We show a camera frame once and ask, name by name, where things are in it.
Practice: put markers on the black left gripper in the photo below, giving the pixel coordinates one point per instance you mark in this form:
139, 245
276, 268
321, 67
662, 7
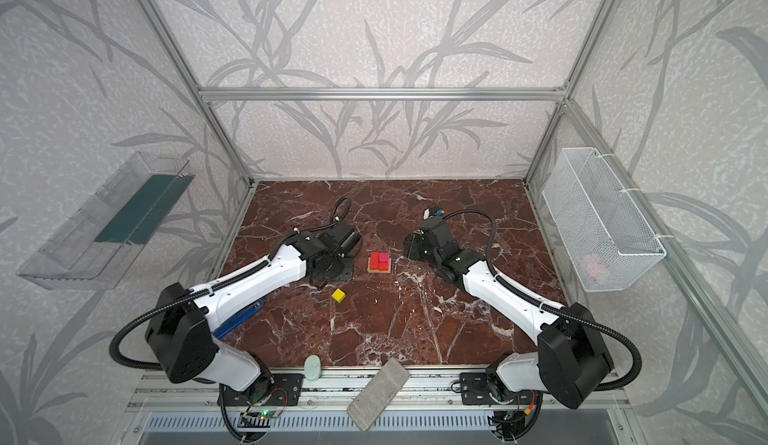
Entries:
335, 267

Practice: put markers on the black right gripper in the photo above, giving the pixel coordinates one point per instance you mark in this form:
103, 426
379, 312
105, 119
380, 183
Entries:
417, 249

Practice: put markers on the natural wood block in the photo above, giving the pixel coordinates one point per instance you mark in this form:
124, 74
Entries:
380, 271

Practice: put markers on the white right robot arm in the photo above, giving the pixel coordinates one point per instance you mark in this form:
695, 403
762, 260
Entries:
575, 355

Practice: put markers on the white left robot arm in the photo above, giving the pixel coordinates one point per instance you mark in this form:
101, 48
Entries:
182, 326

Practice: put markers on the yellow cube block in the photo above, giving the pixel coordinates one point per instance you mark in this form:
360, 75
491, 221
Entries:
339, 295

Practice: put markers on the pale green oval soap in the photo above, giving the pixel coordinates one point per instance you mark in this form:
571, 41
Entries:
312, 368

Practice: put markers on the grey stone slab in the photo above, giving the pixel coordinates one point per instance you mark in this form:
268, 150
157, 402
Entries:
371, 402

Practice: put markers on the pink item in basket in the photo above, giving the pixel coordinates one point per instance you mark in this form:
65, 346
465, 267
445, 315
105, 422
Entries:
596, 268

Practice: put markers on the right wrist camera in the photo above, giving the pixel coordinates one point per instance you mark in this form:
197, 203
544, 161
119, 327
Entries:
435, 229

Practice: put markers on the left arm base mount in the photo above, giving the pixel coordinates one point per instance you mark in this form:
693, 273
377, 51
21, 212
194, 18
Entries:
282, 389

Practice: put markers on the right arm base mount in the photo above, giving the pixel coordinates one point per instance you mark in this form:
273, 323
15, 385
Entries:
477, 389

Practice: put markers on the aluminium horizontal frame bar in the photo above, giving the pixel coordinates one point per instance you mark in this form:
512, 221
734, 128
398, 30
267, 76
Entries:
217, 94

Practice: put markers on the white wire basket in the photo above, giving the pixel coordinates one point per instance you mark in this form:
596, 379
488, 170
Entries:
594, 212

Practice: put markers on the clear plastic wall bin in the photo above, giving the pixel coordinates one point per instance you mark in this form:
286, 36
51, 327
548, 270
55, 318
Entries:
95, 248

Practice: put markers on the aluminium frame post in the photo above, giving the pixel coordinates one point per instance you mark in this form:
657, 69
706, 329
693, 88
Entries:
595, 33

